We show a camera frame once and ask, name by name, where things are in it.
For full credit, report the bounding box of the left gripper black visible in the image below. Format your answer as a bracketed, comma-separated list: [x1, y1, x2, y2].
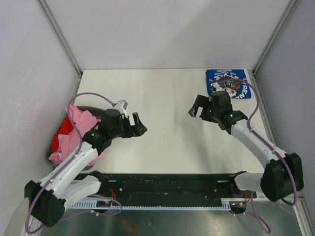
[110, 113, 146, 139]

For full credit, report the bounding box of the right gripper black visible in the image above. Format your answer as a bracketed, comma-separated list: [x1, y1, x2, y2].
[189, 94, 221, 123]

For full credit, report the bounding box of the blue printed t shirt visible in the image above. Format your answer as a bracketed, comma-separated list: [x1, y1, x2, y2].
[205, 69, 252, 99]

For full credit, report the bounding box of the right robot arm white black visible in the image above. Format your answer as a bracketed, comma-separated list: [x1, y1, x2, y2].
[188, 91, 304, 202]

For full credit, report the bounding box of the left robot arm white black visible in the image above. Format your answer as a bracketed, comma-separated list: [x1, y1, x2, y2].
[24, 108, 148, 227]

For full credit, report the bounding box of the pink t shirt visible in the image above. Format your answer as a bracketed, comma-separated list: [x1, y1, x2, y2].
[48, 105, 106, 165]

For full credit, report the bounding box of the red t shirt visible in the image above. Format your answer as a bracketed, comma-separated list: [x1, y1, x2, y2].
[51, 117, 74, 152]

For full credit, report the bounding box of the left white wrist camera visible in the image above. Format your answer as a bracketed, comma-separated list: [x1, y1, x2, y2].
[113, 100, 128, 116]

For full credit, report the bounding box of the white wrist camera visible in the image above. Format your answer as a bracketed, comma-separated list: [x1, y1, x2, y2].
[113, 100, 128, 116]
[211, 83, 223, 92]

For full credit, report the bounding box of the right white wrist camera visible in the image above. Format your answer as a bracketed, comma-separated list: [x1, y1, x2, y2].
[211, 83, 223, 92]

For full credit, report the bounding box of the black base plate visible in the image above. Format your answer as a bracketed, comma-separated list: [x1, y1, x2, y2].
[81, 173, 256, 207]

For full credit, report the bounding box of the grey slotted cable duct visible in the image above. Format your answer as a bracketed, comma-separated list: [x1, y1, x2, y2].
[69, 198, 247, 211]

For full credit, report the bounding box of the right aluminium frame post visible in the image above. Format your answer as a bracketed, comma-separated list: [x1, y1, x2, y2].
[252, 0, 300, 75]

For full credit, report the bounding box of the aluminium frame post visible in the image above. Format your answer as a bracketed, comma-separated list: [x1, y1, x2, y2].
[252, 0, 300, 75]
[36, 0, 83, 78]

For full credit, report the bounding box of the left aluminium frame post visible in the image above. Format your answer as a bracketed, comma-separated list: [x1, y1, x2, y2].
[36, 0, 83, 78]

